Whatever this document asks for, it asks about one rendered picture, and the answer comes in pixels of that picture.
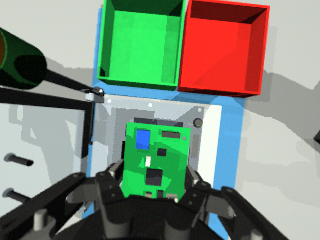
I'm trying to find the red bin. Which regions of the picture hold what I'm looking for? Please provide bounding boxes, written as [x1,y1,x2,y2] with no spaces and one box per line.
[177,0,270,98]

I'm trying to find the green bin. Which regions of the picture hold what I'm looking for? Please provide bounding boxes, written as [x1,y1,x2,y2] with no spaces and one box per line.
[97,0,186,91]

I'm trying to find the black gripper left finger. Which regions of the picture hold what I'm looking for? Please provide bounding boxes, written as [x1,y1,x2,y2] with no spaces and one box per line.
[0,159,134,240]

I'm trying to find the green circuit board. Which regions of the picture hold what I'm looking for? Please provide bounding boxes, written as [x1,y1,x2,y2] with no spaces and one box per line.
[121,122,191,202]

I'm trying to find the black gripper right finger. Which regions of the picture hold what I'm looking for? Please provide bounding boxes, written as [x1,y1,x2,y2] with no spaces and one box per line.
[164,166,289,240]

